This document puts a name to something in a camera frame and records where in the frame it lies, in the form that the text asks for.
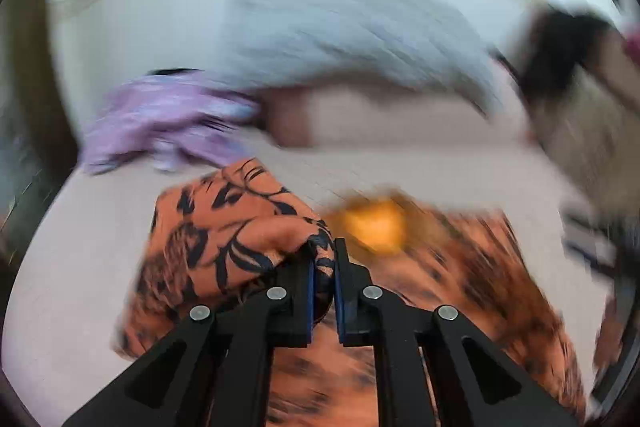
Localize orange black floral garment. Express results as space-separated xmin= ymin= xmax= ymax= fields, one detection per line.
xmin=116 ymin=158 xmax=586 ymax=426

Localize pink quilted mattress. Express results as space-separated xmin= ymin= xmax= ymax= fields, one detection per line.
xmin=2 ymin=132 xmax=610 ymax=426

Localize purple floral garment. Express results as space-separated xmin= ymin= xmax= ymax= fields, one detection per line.
xmin=78 ymin=69 xmax=260 ymax=176

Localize striped floral back cushion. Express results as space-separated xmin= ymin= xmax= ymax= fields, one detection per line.
xmin=530 ymin=29 xmax=639 ymax=217

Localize pink bolster cushion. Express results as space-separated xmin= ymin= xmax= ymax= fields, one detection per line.
xmin=262 ymin=74 xmax=529 ymax=148

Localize grey quilted pillow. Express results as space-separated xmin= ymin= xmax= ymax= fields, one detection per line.
xmin=213 ymin=0 xmax=501 ymax=115

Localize black cloth on sofa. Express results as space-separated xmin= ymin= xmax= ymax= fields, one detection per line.
xmin=491 ymin=8 xmax=614 ymax=108

